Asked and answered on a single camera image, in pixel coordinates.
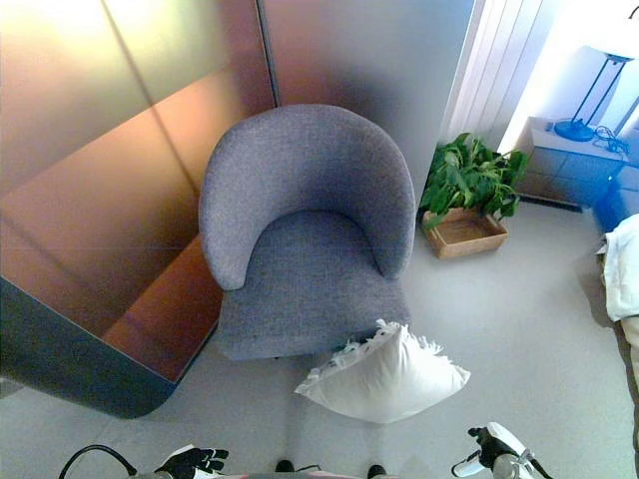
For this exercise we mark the brown wooden cabinet dark edge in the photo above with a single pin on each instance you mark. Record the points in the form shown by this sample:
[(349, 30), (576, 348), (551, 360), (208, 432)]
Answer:
[(115, 199)]

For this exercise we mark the white pleated curtain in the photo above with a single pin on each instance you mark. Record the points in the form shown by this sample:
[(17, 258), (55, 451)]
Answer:
[(494, 65)]

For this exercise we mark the green leafy potted plant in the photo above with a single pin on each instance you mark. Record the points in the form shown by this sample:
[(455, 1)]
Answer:
[(466, 174)]

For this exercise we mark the white blanket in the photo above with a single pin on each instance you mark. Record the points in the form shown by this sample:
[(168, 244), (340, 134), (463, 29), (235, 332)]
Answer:
[(624, 269)]

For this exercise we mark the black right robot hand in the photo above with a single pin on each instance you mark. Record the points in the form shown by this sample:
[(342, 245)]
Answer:
[(501, 444)]

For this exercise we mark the blue table lamp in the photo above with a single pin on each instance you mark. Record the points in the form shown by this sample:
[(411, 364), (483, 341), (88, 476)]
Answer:
[(574, 130)]

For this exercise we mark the silver left leg black foot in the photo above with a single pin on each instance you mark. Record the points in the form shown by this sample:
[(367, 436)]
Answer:
[(284, 467)]

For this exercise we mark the silver right leg black foot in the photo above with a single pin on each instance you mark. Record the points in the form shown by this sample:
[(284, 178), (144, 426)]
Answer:
[(375, 471)]

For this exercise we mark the white fringed pillow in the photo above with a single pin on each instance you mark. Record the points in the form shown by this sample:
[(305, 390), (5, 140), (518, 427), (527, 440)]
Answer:
[(389, 379)]

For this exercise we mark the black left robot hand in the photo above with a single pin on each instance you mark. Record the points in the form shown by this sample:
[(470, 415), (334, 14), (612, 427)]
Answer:
[(194, 458)]

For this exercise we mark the white nightstand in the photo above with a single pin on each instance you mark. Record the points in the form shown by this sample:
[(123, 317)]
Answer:
[(564, 169)]

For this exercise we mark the silver leg black foot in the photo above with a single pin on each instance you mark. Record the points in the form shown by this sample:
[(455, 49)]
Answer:
[(284, 467), (375, 471)]

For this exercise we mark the grey fabric tub armchair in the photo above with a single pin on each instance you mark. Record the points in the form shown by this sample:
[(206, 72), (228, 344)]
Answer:
[(309, 164)]

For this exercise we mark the wooden planter box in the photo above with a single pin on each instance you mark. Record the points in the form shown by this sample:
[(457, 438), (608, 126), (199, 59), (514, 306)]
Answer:
[(466, 239)]

